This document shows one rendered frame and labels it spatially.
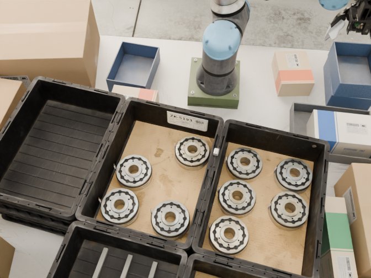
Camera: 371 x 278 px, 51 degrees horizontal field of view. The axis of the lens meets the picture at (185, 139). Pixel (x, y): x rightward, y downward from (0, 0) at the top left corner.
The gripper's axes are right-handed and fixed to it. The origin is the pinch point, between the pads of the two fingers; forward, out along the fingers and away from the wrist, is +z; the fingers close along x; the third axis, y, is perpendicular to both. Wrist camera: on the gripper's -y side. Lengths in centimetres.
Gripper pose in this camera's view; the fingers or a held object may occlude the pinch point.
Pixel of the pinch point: (348, 39)
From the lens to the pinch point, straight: 141.7
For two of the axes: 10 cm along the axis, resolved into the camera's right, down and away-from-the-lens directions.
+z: 0.7, 5.3, 8.4
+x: 9.9, 0.6, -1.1
